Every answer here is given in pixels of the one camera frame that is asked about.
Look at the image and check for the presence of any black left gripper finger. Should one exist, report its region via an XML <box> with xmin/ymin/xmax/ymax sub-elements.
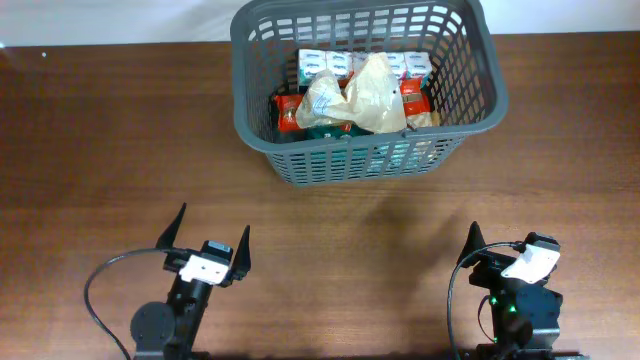
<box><xmin>230</xmin><ymin>225</ymin><xmax>252</xmax><ymax>281</ymax></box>
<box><xmin>155</xmin><ymin>203</ymin><xmax>187</xmax><ymax>249</ymax></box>

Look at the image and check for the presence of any spaghetti pasta packet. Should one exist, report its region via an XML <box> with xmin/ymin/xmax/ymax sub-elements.
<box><xmin>273</xmin><ymin>79</ymin><xmax>434</xmax><ymax>133</ymax></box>

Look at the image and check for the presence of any green Nescafe coffee bag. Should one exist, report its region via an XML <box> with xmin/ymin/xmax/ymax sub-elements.
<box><xmin>305</xmin><ymin>124</ymin><xmax>372</xmax><ymax>140</ymax></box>

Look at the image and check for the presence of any tan packet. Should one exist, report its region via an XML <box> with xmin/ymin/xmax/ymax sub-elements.
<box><xmin>295</xmin><ymin>53</ymin><xmax>407</xmax><ymax>134</ymax></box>

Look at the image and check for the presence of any colourful tissue multipack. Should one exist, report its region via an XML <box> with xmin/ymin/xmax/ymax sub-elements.
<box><xmin>297</xmin><ymin>49</ymin><xmax>433</xmax><ymax>93</ymax></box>

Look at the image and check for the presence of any mint green wipes packet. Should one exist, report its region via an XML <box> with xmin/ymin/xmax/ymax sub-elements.
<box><xmin>371</xmin><ymin>142</ymin><xmax>415</xmax><ymax>172</ymax></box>

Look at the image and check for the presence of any white brown snack packet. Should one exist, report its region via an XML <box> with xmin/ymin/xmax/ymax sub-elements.
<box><xmin>406</xmin><ymin>112</ymin><xmax>441</xmax><ymax>130</ymax></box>

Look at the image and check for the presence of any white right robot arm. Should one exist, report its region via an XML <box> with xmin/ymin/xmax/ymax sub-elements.
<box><xmin>446</xmin><ymin>221</ymin><xmax>587</xmax><ymax>360</ymax></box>

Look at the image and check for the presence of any dark grey plastic basket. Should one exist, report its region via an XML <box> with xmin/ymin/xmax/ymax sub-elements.
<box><xmin>230</xmin><ymin>0</ymin><xmax>508</xmax><ymax>186</ymax></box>

